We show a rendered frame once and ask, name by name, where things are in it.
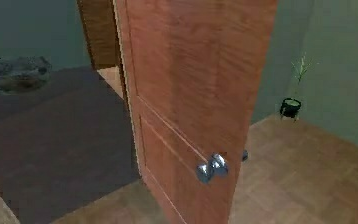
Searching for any house plant in black pot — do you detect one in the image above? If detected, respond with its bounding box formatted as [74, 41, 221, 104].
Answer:
[279, 52, 313, 121]

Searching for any brown wooden door frame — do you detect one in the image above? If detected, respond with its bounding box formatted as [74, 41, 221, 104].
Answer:
[76, 0, 122, 71]

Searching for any grey crumpled cloth heap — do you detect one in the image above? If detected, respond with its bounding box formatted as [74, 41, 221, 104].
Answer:
[0, 55, 53, 95]

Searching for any reddish brown wooden door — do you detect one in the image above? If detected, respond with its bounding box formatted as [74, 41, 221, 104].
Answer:
[112, 0, 279, 224]

